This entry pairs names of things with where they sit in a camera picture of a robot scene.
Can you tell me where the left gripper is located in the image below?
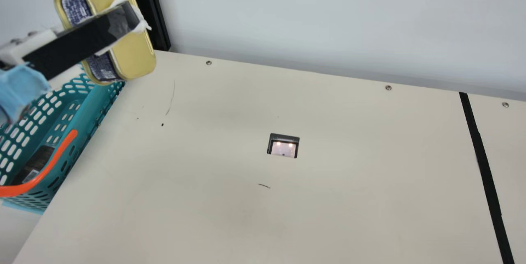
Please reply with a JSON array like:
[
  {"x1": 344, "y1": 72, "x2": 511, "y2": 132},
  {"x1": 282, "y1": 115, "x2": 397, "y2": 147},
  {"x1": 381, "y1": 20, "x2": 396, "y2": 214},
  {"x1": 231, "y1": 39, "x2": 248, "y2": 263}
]
[{"x1": 0, "y1": 0, "x2": 152, "y2": 124}]

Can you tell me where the rectangular gold tin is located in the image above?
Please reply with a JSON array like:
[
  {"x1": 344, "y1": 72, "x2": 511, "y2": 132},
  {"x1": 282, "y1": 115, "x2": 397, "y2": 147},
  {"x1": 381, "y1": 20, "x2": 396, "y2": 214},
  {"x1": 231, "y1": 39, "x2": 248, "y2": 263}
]
[{"x1": 53, "y1": 0, "x2": 157, "y2": 86}]

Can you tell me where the dark coffee bottle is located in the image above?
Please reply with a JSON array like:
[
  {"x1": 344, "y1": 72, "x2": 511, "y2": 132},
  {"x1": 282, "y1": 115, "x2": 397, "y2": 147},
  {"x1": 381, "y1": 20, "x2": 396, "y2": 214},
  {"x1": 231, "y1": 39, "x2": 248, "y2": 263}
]
[{"x1": 12, "y1": 145, "x2": 56, "y2": 186}]

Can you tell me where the black post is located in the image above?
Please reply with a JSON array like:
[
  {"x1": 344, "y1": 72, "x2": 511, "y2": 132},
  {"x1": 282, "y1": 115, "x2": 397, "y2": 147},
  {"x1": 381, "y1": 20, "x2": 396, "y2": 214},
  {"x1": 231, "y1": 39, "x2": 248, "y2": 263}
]
[{"x1": 122, "y1": 0, "x2": 171, "y2": 52}]

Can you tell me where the black strip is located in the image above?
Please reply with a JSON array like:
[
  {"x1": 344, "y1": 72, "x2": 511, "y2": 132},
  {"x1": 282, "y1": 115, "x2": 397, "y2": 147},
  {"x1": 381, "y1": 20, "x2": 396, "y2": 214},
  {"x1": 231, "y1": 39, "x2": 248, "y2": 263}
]
[{"x1": 459, "y1": 92, "x2": 515, "y2": 264}]

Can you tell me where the teal shopping basket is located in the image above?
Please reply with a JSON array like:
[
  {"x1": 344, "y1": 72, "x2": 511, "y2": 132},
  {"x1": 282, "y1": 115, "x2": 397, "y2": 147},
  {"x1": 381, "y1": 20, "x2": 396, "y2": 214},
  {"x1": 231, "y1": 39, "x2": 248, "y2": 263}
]
[{"x1": 0, "y1": 65, "x2": 126, "y2": 215}]

